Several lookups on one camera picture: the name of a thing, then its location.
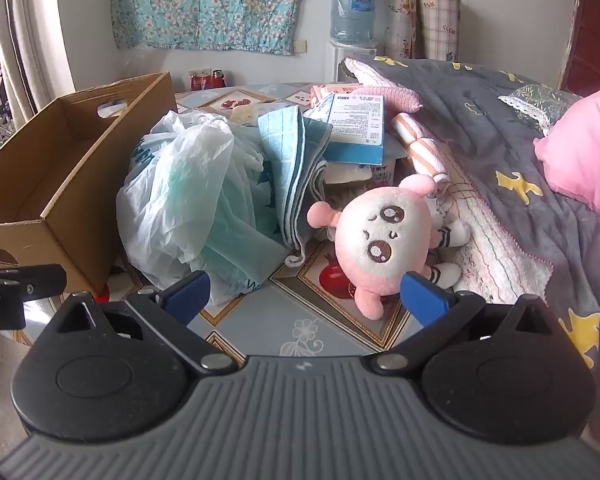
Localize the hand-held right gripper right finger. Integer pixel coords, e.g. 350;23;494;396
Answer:
369;271;563;376

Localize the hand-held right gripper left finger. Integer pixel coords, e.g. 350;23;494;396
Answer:
50;270;246;376

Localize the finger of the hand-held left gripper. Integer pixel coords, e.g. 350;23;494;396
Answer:
0;264;67;306

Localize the pink plush toy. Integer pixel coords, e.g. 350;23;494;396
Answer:
307;175;473;320

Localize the brown cardboard box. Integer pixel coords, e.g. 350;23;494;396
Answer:
0;72;180;295

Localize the blue box with white label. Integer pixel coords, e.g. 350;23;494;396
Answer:
305;92;386;166

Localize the pink cushion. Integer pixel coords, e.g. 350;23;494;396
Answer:
350;85;425;112

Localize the white plastic bag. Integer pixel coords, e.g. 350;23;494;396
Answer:
116;110;281;306

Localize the patterned floor mat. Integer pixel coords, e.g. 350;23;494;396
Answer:
25;80;431;361

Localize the white printed packet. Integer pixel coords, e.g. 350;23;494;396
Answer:
371;156;406;187

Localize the orange striped towel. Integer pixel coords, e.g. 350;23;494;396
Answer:
391;112;451;186

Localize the light blue striped towel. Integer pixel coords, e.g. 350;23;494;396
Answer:
257;107;333;266

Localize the grey quilt with yellow figures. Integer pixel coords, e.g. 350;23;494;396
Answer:
342;56;600;371

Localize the beige paper sheet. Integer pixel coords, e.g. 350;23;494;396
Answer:
230;102;261;123

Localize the pink cloth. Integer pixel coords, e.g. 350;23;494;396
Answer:
533;84;600;231

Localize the white curtain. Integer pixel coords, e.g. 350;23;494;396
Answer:
0;0;76;121

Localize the green leaf print pillow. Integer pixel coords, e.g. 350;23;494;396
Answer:
497;84;581;136

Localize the pink wet wipes pack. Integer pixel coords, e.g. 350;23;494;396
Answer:
310;82;366;106

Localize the white water dispenser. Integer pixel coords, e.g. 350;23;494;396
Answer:
326;40;378;86

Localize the checked patterned mat roll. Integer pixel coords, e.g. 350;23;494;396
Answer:
417;0;462;63

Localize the floral patterned mat roll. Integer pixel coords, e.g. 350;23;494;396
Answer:
384;0;421;60

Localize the blue water jug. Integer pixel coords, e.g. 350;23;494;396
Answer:
330;0;376;45

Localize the teal floral wall cloth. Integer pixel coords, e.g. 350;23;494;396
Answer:
111;0;322;55

